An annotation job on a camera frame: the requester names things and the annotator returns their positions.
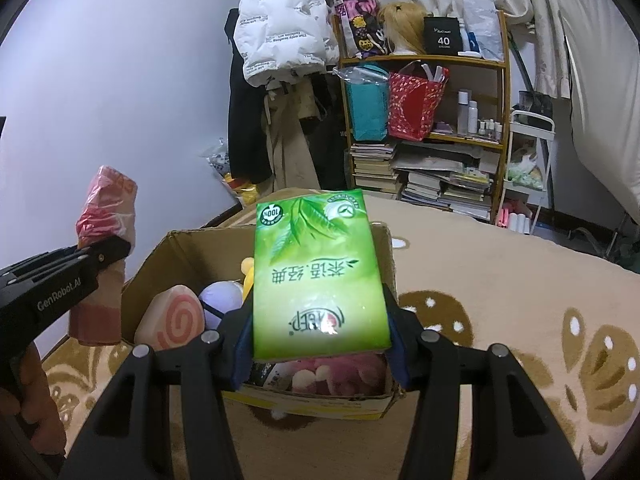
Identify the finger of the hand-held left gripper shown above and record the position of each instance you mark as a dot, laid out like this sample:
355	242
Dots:
112	252

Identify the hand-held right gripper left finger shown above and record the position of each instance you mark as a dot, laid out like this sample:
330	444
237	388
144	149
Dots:
245	350

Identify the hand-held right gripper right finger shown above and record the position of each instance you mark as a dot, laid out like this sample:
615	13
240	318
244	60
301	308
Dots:
400	355

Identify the pink soft pack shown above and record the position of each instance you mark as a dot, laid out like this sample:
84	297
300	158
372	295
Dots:
350	372

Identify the pink plastic bag roll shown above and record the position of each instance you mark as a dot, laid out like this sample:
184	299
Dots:
105	200

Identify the white purple plush ball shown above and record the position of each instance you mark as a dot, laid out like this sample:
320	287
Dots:
222	297

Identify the printed cardboard box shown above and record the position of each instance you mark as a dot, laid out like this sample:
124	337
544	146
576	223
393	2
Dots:
175	260

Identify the yellow dog plush toy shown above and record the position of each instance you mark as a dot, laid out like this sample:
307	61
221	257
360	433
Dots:
248	272

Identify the pink swirl plush cushion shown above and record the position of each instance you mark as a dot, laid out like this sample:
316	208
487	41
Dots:
170	320

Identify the green tissue pack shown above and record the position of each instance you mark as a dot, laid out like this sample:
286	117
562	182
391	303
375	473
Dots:
320	270

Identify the person's left hand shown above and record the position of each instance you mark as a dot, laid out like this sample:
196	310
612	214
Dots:
40	395

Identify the beige printed blanket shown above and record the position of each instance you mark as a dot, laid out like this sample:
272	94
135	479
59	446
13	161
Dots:
500	280

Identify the white printed plastic bag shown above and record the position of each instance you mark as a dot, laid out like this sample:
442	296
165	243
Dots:
219	160

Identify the stack of books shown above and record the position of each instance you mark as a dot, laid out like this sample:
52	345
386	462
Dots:
430	180

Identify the pink white rolls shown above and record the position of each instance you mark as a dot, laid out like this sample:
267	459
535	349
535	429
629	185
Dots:
515	217

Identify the black coat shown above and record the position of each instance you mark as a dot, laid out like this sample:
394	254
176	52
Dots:
245	125
330	150

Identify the beige coat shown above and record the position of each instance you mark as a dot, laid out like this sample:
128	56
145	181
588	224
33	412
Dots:
285	155

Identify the green white bag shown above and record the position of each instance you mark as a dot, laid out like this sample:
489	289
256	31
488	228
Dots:
524	170

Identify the black stand legs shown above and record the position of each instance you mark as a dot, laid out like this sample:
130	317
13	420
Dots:
612	245

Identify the row of small jars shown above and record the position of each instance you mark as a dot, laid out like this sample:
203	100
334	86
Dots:
490	127

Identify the short white bottle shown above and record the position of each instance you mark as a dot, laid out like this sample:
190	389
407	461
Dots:
474	119

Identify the red patterned gift bag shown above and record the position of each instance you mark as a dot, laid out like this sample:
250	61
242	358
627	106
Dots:
415	105

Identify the tall white bottle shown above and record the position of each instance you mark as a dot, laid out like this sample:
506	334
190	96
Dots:
464	112

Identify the teal bag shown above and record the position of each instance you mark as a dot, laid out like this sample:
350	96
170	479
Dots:
366	105

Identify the white metal cart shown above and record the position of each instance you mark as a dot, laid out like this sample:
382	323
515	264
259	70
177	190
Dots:
545	130

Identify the white puffer jacket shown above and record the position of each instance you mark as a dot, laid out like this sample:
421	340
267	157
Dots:
280	25

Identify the wooden shelf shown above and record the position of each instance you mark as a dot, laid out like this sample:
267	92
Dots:
425	62

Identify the plain white sheet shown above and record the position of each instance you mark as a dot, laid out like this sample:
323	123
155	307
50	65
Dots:
600	110

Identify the black box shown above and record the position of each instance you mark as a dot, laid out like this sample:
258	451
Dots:
442	35

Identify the blond wig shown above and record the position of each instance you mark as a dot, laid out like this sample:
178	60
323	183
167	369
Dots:
405	25

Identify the pink black patterned bag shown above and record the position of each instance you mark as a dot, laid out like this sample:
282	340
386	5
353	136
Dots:
360	25

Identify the clear plastic bag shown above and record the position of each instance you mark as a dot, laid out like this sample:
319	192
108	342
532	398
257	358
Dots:
482	15

